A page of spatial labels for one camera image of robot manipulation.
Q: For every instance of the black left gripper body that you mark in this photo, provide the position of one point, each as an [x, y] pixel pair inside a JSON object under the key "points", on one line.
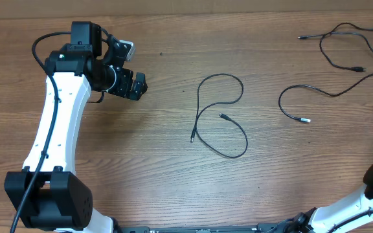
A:
{"points": [[122, 82]]}

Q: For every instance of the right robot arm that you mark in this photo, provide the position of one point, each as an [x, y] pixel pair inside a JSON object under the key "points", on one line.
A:
{"points": [[350, 212]]}

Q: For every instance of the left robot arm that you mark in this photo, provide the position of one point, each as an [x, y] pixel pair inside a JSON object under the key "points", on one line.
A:
{"points": [[46, 192]]}

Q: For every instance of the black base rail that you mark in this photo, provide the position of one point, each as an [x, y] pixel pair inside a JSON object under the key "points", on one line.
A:
{"points": [[259, 228]]}

